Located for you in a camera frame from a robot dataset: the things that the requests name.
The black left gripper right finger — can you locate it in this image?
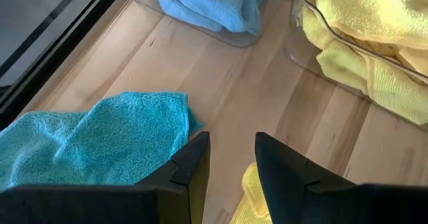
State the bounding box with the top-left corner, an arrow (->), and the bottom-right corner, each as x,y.
255,132 -> 428,224

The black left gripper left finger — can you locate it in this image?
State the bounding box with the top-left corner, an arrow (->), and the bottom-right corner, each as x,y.
0,131 -> 211,224

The yellow microfiber towel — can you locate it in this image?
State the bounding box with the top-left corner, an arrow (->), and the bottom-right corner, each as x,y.
316,0 -> 428,51
229,162 -> 274,224
299,0 -> 428,126

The blue microfiber towel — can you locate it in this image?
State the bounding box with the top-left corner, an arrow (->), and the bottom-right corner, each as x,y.
0,90 -> 204,190
167,0 -> 263,37
144,0 -> 225,33

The clear plastic basket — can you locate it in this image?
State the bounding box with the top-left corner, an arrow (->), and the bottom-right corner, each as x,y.
132,0 -> 294,48
284,0 -> 428,133

